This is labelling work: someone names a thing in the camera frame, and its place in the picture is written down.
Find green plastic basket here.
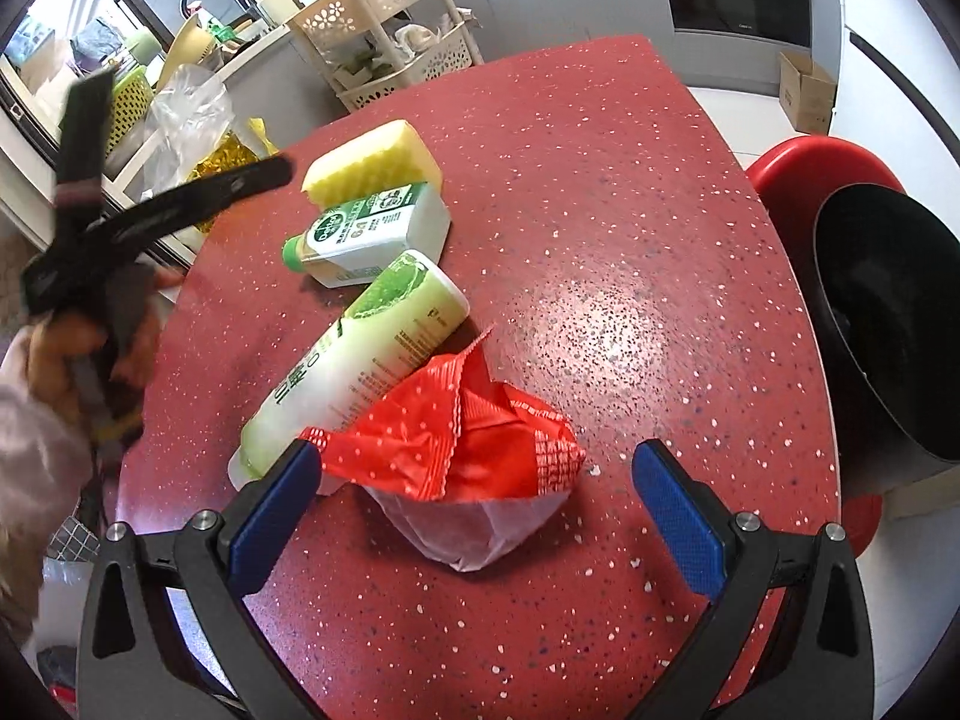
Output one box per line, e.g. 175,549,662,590
103,64,152,159

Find person's left hand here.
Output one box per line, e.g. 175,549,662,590
25,266,187,425

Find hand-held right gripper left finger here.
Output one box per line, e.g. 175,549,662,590
77,439,323,720

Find yellow sponge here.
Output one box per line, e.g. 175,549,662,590
301,120,446,210

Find beige plastic storage cart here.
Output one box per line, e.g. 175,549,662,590
289,0,485,114

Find pale yellow plastic item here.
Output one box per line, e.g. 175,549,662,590
160,10,223,84

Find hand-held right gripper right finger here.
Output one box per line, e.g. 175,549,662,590
631,439,875,720

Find gold foil bag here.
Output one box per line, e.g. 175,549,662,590
184,118,281,182

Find black trash bin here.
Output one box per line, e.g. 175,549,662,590
811,184,960,467

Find clear plastic bag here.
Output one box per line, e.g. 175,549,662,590
142,64,238,193

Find red snack bag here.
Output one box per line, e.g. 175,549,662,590
300,324,588,575

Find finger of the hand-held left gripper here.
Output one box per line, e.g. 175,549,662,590
90,154,295,250
55,67,119,212

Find grey checked bag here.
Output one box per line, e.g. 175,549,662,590
43,514,102,566

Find tall white green bottle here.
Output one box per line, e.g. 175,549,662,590
227,250,472,493

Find small cardboard box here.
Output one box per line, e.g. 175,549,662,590
778,51,839,137

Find small green label bottle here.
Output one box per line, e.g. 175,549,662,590
283,181,453,290

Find red round stool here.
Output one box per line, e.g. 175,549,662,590
746,136,908,554

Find white refrigerator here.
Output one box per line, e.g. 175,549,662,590
838,0,960,192

